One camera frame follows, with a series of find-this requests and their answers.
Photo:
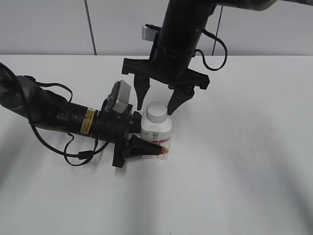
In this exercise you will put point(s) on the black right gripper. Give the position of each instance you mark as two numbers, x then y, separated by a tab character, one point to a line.
167	70

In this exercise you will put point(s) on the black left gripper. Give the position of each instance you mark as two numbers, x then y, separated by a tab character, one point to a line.
113	127

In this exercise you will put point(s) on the white strawberry drink bottle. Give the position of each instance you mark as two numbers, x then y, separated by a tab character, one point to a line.
158	134

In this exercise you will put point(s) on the white bottle cap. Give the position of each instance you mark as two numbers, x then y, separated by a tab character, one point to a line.
156	112

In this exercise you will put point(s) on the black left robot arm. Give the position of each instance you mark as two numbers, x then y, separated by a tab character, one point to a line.
45	109

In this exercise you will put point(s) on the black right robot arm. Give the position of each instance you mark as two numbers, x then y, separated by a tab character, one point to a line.
175	44

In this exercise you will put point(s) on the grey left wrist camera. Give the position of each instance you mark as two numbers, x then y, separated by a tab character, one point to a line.
118	99

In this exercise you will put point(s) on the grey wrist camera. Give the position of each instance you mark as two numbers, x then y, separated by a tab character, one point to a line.
118	99
149	31

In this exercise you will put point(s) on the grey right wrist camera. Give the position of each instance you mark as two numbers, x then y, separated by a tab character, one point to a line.
149	31

